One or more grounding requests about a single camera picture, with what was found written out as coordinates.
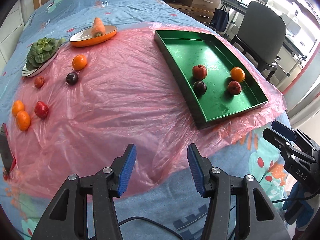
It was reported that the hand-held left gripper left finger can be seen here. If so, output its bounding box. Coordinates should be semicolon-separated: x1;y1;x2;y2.
31;144;137;240

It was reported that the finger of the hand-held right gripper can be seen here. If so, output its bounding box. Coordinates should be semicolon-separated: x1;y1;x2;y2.
262;128;315;167
271;120;314;153

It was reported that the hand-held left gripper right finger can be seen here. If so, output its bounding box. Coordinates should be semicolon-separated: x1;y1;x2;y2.
187;144;292;240

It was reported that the green tray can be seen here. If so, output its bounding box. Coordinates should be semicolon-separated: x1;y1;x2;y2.
154;30;269;130

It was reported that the orange mandarin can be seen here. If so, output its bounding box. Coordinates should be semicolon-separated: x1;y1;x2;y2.
12;100;25;117
16;110;31;131
230;67;246;82
72;54;88;71

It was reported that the dark purple plum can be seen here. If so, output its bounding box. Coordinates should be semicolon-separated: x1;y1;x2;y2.
193;80;207;96
66;72;79;85

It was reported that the person's right hand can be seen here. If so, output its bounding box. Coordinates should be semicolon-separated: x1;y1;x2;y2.
282;183;314;230

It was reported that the pink plastic sheet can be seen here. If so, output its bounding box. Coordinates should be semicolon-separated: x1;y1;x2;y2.
5;26;288;203

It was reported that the grey chair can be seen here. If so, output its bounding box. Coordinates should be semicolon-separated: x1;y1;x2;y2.
230;1;287;80

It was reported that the smartphone with red case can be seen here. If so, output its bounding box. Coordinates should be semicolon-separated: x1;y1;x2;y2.
0;123;17;175

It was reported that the dark tote bag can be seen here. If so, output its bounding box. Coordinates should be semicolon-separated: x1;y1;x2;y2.
209;5;230;32

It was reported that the white leaf-patterned plate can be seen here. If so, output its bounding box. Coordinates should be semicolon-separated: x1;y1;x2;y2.
22;39;63;78

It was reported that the orange oval dish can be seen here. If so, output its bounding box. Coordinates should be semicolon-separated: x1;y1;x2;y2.
69;25;118;47

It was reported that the carrot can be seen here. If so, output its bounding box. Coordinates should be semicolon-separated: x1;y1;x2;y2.
91;17;106;37

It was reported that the green bok choy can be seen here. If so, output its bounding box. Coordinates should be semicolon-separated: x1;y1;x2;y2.
26;37;67;70

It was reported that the black cable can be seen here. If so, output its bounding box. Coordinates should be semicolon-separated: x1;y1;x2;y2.
117;217;185;240

